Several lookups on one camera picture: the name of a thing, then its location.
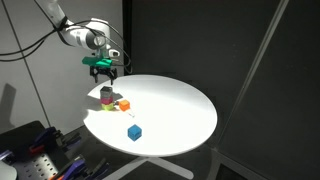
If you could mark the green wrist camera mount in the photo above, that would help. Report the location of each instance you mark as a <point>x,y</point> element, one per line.
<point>96,61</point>

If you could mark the white rounded object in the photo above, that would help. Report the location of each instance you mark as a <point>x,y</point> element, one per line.
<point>6,171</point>

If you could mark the lime green block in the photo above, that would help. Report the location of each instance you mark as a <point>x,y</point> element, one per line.
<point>107,107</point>

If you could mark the aluminium frame bar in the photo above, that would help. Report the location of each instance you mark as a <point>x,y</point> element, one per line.
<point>263,43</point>
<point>233,165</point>

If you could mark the perforated metal plate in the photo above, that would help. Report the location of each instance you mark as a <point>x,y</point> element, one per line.
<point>36,166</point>

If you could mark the black vertical post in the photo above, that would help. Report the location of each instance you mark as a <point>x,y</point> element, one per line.
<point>127,13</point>

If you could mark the black tool pieces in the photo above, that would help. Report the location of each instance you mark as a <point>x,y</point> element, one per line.
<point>98,166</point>

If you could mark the purple clamp with orange tip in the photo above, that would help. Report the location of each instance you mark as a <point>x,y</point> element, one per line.
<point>75,167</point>

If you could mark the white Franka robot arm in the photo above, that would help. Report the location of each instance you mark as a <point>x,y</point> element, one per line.
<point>85,36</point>

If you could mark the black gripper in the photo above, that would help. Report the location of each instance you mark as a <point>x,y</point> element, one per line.
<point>102,70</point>

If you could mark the orange block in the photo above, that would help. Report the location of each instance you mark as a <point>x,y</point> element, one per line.
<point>124,105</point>

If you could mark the black workbench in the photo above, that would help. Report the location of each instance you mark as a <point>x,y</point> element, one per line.
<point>20,136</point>

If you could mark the white table base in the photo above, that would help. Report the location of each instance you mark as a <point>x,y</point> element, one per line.
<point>166,166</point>

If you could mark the small purple clamp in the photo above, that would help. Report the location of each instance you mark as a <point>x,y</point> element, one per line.
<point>6,156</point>

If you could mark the blue block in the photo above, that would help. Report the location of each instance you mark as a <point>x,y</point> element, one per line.
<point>134,132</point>

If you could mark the magenta block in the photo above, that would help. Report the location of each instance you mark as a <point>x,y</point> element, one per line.
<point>106,100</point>

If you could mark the black clamp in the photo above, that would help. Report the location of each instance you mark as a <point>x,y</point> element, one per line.
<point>70,140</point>

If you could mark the blue clamp with red grip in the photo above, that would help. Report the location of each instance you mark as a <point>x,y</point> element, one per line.
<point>45,136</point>

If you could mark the grey block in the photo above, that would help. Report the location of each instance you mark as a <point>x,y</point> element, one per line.
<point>106,92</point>

